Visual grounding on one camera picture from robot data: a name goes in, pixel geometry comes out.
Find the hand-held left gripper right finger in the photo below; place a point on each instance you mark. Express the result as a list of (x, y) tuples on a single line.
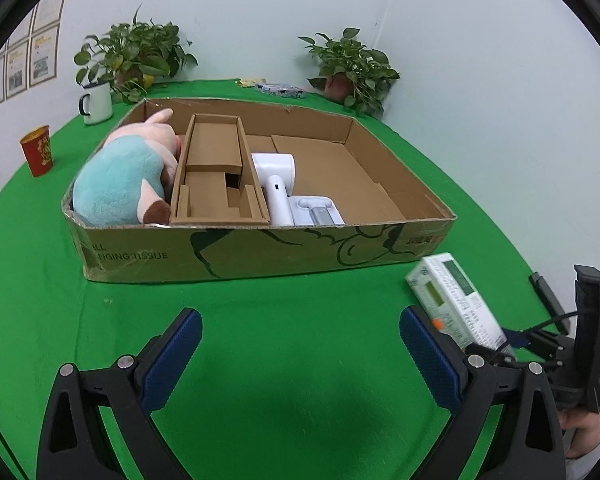
[(430, 360)]

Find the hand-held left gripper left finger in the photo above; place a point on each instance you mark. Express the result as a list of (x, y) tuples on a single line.
[(172, 355)]

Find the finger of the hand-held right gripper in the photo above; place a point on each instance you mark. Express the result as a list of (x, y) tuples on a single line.
[(550, 302), (517, 342)]

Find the white and green medicine box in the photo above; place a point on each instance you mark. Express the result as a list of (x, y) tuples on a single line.
[(455, 295)]

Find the large printed cardboard box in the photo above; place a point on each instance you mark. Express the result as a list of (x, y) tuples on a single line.
[(280, 255)]

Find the white folding phone stand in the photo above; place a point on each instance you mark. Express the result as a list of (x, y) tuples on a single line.
[(305, 207)]

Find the narrow cardboard tray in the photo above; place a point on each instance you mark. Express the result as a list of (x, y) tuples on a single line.
[(210, 145)]

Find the white hair dryer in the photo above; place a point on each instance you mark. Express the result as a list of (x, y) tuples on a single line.
[(275, 165)]

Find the person's right forearm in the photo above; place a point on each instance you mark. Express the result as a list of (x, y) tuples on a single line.
[(595, 455)]

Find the person's right hand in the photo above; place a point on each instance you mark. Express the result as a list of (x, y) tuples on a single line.
[(577, 421)]

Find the green tablecloth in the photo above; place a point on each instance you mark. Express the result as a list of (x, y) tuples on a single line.
[(280, 410)]

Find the pink and teal plush pig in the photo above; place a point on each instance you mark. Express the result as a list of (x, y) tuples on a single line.
[(115, 180)]

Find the red paper cup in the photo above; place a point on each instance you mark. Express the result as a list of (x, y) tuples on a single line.
[(37, 155)]

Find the white enamel mug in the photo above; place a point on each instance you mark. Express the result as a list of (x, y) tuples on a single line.
[(100, 105)]

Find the yellow paper item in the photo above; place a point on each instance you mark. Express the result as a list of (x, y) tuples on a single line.
[(250, 81)]

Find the patterned plastic packet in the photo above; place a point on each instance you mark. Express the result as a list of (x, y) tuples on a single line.
[(280, 91)]

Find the potted plant in terracotta pot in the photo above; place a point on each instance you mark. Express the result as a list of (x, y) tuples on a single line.
[(350, 60)]

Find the bushy potted green plant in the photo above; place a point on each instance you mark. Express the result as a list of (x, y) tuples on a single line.
[(140, 45)]

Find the wall of framed certificates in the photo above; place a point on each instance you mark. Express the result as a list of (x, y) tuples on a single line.
[(42, 55)]

